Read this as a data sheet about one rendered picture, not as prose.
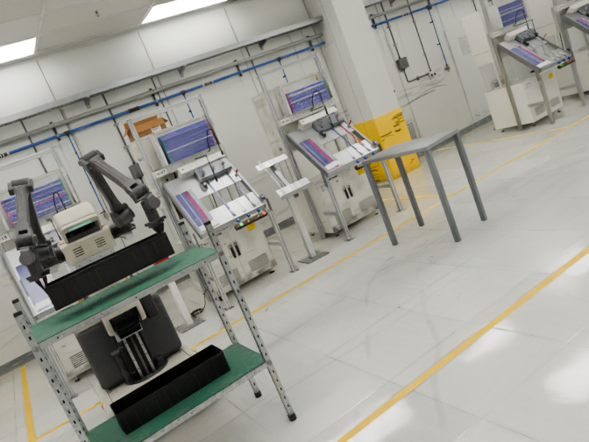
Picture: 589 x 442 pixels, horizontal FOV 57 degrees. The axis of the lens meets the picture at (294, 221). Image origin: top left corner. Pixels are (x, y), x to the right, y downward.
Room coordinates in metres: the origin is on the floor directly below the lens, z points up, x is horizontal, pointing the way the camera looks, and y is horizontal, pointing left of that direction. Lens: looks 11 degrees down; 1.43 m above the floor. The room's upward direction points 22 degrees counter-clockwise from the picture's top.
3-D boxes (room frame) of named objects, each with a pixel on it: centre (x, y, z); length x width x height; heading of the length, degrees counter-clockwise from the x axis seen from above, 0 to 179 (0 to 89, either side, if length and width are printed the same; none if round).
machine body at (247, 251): (5.41, 0.78, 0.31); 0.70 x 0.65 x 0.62; 116
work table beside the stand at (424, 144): (4.44, -1.11, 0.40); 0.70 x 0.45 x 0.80; 36
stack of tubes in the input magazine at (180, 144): (5.33, 0.68, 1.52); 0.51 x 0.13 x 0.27; 116
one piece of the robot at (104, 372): (3.28, 1.24, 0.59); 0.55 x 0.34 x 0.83; 115
